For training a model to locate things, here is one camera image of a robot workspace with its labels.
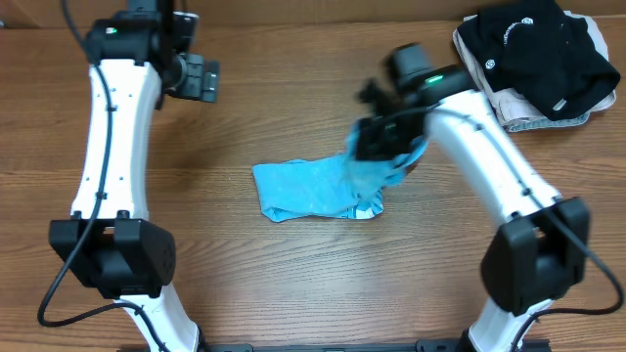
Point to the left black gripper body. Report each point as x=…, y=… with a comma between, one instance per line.
x=206, y=79

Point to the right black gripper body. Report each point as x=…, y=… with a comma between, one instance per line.
x=380, y=142

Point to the light blue t-shirt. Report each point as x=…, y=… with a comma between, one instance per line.
x=338, y=186

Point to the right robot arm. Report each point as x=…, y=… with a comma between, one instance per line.
x=533, y=259

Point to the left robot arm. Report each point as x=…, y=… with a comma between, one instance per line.
x=137, y=58

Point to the beige folded garment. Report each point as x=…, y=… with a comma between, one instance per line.
x=511, y=105

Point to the grey striped folded garment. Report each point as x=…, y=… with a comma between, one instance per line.
x=536, y=123

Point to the black folded garment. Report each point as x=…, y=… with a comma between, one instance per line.
x=538, y=54

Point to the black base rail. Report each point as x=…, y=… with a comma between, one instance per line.
x=332, y=348

